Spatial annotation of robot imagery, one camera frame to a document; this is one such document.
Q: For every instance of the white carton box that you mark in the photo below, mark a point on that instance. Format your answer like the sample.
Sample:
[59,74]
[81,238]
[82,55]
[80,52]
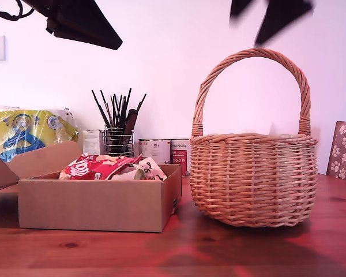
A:
[92,142]

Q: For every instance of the black thin sticks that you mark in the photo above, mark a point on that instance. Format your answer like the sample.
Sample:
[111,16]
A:
[115,115]

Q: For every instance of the red and white tin can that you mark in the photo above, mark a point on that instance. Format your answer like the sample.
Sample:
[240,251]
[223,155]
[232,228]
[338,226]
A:
[180,155]

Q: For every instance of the red Maltesers candy bag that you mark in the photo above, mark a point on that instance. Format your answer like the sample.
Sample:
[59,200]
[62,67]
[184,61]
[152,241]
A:
[83,170]

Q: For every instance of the brown cardboard box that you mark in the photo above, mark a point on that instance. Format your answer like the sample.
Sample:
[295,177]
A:
[89,205]

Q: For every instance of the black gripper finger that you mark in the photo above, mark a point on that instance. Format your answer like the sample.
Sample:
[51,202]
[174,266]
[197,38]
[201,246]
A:
[83,26]
[245,8]
[285,14]

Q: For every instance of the white bag black script lettering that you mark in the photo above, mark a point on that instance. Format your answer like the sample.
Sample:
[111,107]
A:
[151,170]

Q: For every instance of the white labelled tin can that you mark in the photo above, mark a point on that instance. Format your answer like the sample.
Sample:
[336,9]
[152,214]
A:
[154,150]

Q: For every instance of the yellow blue kitchen towel pack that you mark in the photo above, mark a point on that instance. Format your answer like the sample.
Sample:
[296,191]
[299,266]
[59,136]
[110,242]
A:
[26,130]

